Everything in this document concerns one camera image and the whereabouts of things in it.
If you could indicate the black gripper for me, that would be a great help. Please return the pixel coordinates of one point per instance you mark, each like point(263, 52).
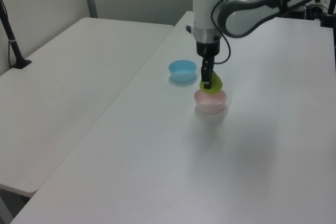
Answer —
point(208, 48)

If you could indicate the green pear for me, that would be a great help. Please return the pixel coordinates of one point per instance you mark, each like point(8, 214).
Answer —
point(216, 86)

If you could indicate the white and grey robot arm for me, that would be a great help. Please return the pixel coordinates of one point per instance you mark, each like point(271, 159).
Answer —
point(204, 3)

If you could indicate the blue plastic bowl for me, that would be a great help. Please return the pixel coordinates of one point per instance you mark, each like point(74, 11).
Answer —
point(182, 76)

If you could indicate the pink plastic bowl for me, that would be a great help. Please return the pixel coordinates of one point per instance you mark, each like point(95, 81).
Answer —
point(210, 106)

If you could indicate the grey and black device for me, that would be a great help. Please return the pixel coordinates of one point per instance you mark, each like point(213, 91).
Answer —
point(315, 11)

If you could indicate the black clamp-mounted stand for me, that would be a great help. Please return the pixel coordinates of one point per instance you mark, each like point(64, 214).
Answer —
point(331, 9)

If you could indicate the black camera pole with clamp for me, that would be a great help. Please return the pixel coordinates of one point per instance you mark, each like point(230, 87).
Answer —
point(13, 45)

